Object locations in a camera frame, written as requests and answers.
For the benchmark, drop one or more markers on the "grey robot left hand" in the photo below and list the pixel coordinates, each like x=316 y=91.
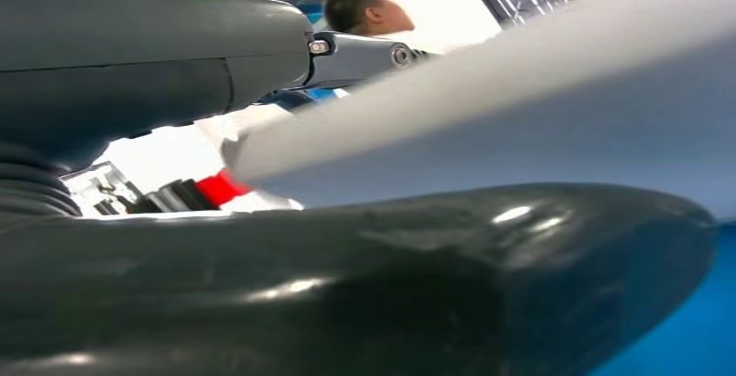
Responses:
x=345 y=293

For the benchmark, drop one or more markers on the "person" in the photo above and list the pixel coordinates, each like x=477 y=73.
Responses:
x=356 y=8

